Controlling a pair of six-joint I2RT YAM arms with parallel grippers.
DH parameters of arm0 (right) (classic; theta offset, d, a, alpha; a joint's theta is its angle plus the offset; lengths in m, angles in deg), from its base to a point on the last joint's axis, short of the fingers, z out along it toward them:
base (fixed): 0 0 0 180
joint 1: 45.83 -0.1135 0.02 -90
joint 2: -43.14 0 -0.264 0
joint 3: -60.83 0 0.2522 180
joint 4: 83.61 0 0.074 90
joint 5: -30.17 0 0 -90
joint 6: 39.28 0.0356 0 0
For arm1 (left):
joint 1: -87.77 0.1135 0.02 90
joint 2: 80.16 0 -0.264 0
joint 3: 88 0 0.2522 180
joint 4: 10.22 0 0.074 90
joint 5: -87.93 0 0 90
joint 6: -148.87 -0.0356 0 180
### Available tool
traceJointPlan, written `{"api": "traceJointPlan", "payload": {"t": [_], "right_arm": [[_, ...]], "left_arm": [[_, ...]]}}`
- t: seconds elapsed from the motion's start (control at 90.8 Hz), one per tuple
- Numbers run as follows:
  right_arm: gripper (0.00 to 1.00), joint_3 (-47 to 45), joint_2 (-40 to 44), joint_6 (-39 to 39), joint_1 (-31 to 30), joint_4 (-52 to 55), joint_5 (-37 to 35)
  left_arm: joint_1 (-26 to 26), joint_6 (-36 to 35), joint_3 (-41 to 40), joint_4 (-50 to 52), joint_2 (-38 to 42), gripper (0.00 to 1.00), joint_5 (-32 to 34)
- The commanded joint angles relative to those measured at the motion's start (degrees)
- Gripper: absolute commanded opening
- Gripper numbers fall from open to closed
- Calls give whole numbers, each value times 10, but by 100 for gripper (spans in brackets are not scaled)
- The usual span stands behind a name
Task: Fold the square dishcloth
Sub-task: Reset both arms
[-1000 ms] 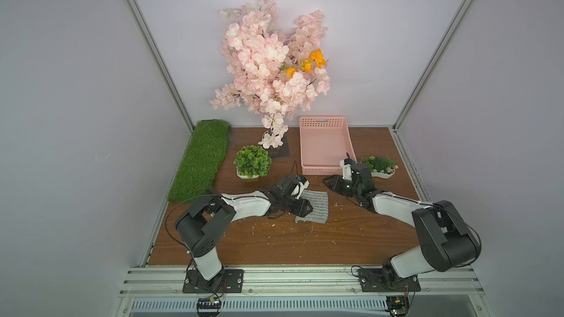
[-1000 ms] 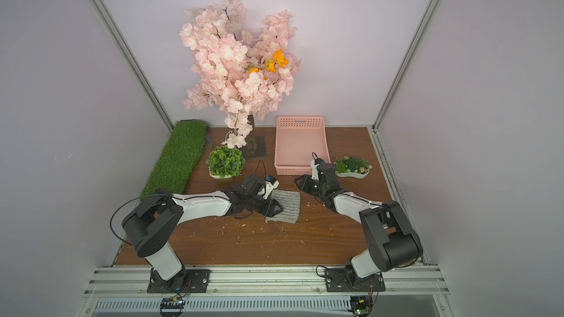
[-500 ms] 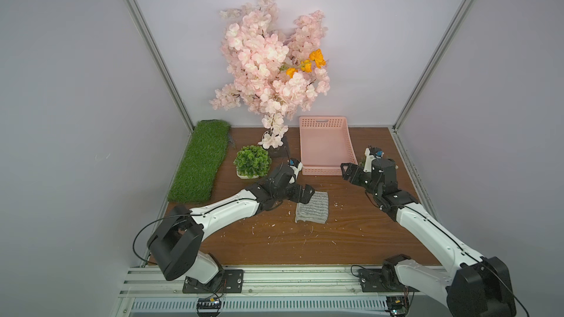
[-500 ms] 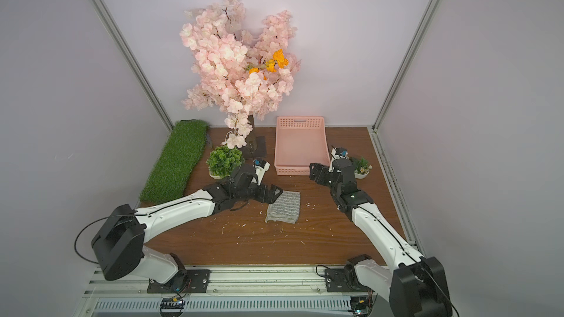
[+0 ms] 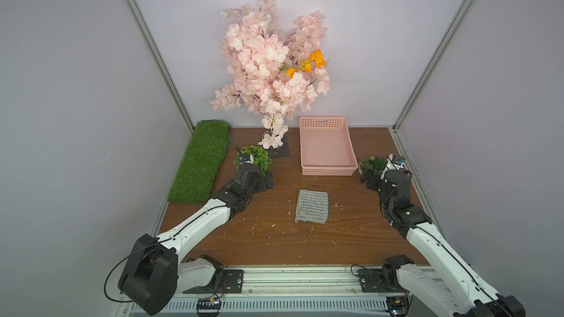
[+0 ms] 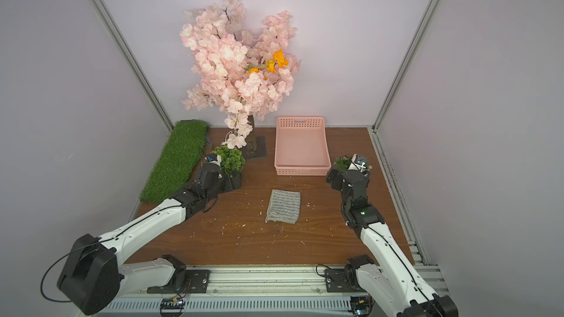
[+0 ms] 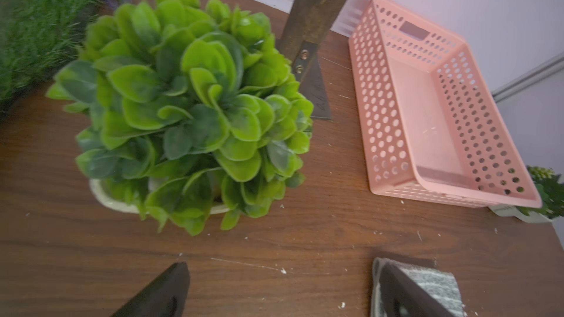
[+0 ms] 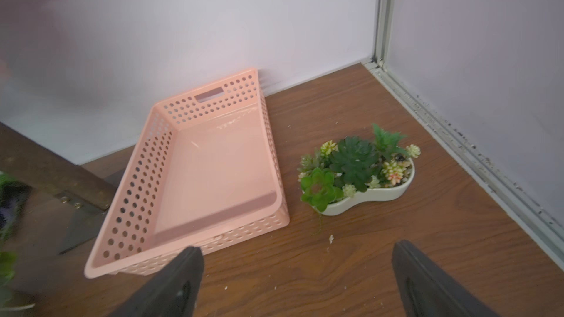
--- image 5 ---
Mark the pink blossom artificial tree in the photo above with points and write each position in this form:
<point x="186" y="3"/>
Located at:
<point x="274" y="75"/>

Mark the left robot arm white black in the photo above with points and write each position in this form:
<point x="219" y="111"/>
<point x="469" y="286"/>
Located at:
<point x="155" y="270"/>

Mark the right controller board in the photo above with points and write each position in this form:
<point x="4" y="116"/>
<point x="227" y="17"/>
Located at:
<point x="397" y="306"/>

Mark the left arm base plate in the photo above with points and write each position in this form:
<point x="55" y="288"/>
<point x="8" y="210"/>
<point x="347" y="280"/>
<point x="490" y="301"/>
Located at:
<point x="206" y="274"/>

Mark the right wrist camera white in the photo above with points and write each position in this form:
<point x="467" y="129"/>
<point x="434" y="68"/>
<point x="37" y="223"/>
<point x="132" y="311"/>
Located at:
<point x="395" y="162"/>

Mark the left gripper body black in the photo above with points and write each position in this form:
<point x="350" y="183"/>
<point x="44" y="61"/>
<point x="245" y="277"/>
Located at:
<point x="260" y="178"/>

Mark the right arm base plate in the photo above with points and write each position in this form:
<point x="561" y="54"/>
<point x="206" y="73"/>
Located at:
<point x="375" y="281"/>

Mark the grey striped dishcloth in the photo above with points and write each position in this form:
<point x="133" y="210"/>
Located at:
<point x="312" y="207"/>

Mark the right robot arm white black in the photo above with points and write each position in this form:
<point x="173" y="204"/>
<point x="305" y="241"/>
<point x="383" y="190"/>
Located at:
<point x="463" y="292"/>

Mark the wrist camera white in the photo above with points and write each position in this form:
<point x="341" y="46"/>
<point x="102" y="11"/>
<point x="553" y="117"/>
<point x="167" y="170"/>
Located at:
<point x="395" y="162"/>
<point x="246" y="159"/>

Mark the small succulent planter white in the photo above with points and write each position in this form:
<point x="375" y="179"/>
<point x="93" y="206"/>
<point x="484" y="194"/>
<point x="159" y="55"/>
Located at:
<point x="378" y="163"/>

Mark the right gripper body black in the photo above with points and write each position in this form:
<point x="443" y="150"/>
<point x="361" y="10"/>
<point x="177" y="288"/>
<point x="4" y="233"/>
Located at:
<point x="376" y="178"/>

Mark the aluminium front rail frame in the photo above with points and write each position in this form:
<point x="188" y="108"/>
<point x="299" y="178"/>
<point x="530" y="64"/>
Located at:
<point x="295" y="289"/>

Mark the pink plastic basket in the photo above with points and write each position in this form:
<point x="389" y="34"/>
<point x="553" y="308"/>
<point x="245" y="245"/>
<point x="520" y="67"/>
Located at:
<point x="326" y="147"/>

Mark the controller board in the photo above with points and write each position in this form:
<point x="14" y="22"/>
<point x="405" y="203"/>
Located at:
<point x="397" y="306"/>
<point x="208" y="307"/>

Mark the round green potted plant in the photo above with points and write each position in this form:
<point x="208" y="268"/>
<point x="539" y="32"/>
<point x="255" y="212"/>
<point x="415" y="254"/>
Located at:
<point x="262" y="159"/>

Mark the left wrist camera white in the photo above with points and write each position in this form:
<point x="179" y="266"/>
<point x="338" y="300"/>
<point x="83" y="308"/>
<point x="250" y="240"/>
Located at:
<point x="246" y="159"/>

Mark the left controller board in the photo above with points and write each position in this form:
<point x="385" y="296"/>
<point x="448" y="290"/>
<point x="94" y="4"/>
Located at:
<point x="208" y="307"/>

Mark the green artificial grass mat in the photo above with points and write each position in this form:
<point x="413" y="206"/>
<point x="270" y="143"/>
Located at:
<point x="197" y="171"/>

